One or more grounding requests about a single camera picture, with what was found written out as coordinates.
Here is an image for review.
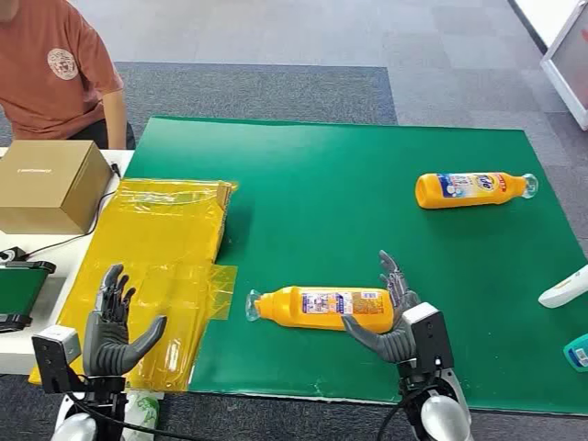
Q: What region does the person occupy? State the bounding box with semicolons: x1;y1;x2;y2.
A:
0;0;137;151

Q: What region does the small black adapter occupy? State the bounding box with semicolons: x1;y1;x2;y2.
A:
0;246;29;266

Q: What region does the orange bottle with blue label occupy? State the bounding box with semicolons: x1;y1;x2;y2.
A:
414;172;539;210

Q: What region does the white and green bag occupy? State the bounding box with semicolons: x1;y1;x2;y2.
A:
122;389;161;436

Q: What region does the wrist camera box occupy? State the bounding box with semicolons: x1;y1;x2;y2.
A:
30;324;82;395
402;302;455;376

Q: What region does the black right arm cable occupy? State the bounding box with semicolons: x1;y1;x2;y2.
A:
377;383;433;441

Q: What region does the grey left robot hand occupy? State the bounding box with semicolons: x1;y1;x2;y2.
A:
82;263;167;379

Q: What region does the yellow plastic sheet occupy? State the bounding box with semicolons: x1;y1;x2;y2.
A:
28;177;239;392

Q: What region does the orange bottle with white label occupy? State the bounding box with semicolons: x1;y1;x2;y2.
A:
244;286;396;334

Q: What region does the green table mat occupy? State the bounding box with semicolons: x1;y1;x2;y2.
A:
125;115;588;416

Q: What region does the thin black table cable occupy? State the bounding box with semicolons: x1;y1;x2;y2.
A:
23;163;122;260

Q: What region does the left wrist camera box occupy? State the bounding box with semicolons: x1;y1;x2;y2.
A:
30;324;82;395

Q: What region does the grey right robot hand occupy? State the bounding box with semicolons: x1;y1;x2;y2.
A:
340;249;421;365

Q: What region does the green and black device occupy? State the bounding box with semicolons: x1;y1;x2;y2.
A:
0;260;57;334

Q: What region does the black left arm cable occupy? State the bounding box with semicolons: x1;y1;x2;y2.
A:
69;392;208;441

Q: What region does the white side table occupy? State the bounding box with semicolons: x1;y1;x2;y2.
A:
0;147;135;376

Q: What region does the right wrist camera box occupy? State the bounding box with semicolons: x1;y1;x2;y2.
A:
402;302;455;376

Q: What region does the white framed board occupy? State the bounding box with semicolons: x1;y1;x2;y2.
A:
540;0;588;131

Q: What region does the brown cardboard box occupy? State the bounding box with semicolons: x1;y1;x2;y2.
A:
0;140;115;235

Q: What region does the teal bottle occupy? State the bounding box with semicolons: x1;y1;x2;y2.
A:
563;333;588;374

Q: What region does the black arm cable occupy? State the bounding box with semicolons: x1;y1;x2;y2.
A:
377;383;433;441
69;392;208;441

